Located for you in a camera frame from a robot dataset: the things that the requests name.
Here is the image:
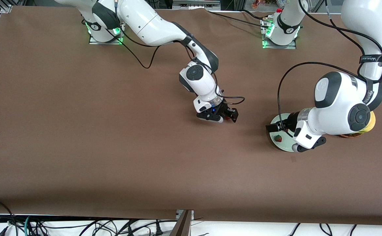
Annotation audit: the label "pale green round plate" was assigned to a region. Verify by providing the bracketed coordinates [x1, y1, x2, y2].
[269, 113, 298, 152]

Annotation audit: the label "yellow banana bunch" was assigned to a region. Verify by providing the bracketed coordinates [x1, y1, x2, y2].
[361, 111, 376, 133]

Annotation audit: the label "grey metal box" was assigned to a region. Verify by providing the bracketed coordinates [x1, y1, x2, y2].
[172, 0, 221, 10]

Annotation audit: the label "colourful background objects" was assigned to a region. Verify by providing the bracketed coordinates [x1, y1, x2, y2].
[252, 0, 278, 9]

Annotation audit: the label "brown wooden beam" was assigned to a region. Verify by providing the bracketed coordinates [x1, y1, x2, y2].
[170, 210, 193, 236]

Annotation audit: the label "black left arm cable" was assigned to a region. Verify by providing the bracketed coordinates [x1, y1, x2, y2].
[277, 0, 382, 138]

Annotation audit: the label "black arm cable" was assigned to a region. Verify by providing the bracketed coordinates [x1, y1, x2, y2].
[277, 0, 382, 138]
[81, 18, 245, 107]

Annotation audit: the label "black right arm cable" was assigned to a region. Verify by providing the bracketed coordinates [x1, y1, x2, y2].
[81, 18, 245, 107]

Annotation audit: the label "black cable across table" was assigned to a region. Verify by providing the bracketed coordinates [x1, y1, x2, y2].
[207, 10, 270, 28]

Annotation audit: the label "teal floor cable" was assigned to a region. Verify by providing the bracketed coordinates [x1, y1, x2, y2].
[24, 215, 52, 236]

